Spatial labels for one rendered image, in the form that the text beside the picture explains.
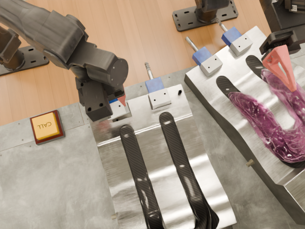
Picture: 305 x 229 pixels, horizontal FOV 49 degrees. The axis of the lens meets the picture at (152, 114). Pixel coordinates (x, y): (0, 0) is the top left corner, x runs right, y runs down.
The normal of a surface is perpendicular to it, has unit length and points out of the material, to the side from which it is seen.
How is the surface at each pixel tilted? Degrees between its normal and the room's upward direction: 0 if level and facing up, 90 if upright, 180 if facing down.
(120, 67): 67
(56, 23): 17
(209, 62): 0
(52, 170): 0
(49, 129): 0
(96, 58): 23
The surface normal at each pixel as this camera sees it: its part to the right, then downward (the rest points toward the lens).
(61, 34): 0.26, -0.12
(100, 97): -0.29, -0.51
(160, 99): 0.00, -0.25
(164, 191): -0.15, -0.66
